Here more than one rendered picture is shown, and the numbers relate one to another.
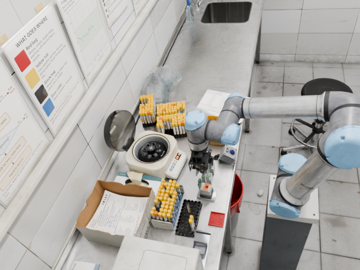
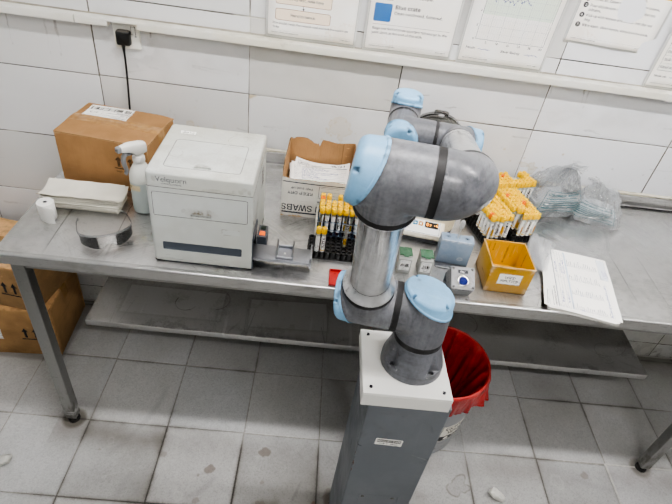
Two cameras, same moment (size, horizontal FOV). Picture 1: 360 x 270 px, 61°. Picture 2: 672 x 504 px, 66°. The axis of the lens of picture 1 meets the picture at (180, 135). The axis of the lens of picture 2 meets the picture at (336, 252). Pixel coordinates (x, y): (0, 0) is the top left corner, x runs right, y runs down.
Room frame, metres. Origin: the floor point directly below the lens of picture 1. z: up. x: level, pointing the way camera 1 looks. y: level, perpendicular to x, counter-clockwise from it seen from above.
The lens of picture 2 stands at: (0.12, -1.08, 1.89)
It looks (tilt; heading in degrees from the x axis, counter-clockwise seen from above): 39 degrees down; 62
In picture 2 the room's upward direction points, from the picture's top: 9 degrees clockwise
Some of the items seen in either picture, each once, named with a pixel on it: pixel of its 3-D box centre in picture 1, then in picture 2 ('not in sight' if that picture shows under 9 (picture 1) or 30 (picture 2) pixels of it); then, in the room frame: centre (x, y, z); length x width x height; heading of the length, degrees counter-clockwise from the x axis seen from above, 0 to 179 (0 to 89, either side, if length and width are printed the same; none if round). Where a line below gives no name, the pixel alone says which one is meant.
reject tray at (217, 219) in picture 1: (216, 219); (340, 278); (0.67, -0.08, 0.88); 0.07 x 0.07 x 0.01; 67
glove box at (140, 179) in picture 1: (138, 184); not in sight; (0.92, 0.25, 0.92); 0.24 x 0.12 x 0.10; 67
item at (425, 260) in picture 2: (209, 167); (424, 262); (0.94, -0.11, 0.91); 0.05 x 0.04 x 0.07; 67
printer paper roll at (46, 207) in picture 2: not in sight; (48, 210); (-0.10, 0.39, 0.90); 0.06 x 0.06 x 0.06; 67
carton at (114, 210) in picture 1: (119, 214); (319, 177); (0.76, 0.35, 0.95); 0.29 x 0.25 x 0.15; 67
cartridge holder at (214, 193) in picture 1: (207, 193); not in sight; (0.80, -0.07, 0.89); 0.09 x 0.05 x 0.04; 64
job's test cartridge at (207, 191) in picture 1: (206, 190); not in sight; (0.80, -0.07, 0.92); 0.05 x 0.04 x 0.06; 64
